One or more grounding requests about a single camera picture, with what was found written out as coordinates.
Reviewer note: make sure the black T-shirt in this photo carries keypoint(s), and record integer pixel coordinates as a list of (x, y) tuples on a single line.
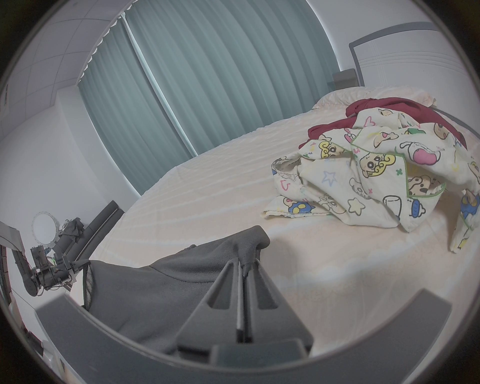
[(157, 292)]

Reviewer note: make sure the blue-green curtain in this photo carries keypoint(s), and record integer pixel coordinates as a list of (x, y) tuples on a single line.
[(135, 112), (232, 67)]

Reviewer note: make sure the round white mirror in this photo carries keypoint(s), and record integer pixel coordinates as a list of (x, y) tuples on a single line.
[(44, 228)]

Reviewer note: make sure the black bag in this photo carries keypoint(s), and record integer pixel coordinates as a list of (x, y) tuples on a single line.
[(71, 228)]

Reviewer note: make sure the white printed pyjama garment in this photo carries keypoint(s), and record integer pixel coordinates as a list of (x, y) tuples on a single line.
[(375, 176)]

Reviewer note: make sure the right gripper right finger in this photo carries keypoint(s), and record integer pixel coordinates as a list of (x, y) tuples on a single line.
[(270, 318)]

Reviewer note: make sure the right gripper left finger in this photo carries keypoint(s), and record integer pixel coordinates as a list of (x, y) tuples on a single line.
[(217, 318)]

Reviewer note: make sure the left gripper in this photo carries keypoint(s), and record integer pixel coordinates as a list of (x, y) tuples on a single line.
[(56, 275)]

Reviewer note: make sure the grey bedside table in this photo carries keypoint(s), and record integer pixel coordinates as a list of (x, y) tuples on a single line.
[(345, 80)]

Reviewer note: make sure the dark grey chest of drawers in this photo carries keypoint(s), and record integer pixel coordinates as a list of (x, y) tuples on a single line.
[(101, 228)]

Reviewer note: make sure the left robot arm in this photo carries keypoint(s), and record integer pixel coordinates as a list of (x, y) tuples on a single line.
[(24, 277)]

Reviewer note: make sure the dark red garment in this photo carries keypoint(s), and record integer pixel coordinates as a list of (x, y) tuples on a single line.
[(412, 108)]

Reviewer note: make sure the cream pillow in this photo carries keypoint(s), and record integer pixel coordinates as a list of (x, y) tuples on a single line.
[(337, 99)]

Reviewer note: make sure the bed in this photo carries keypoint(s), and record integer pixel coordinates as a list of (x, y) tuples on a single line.
[(225, 187)]

